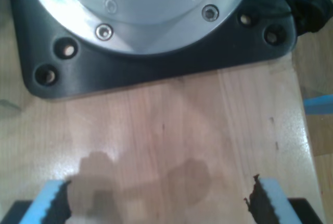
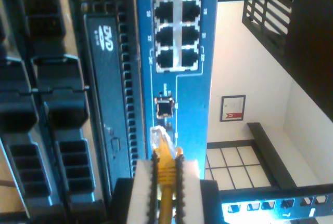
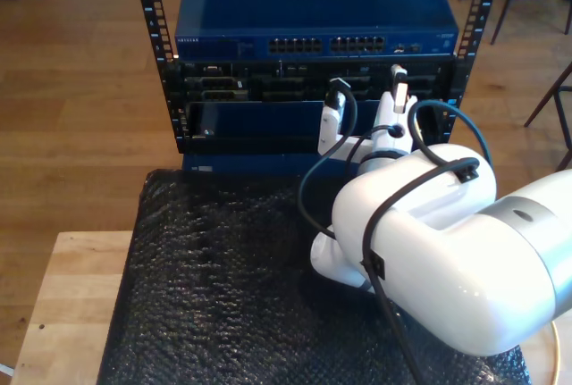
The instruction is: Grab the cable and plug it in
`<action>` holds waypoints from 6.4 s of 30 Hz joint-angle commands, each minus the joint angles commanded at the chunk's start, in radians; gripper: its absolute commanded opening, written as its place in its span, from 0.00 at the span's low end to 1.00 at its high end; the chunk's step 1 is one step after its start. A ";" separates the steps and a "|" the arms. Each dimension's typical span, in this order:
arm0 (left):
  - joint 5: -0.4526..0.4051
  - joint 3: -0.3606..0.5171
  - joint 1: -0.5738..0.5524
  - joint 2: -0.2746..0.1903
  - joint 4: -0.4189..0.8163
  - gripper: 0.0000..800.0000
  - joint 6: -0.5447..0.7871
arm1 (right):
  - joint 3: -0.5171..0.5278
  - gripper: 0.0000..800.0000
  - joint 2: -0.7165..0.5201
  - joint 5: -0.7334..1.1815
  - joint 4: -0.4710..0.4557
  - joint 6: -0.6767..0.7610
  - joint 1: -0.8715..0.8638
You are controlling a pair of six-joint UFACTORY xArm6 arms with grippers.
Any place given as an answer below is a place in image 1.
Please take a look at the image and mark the light blue flat strip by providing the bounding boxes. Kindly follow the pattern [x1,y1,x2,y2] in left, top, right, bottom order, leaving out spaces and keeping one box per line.
[303,95,333,116]

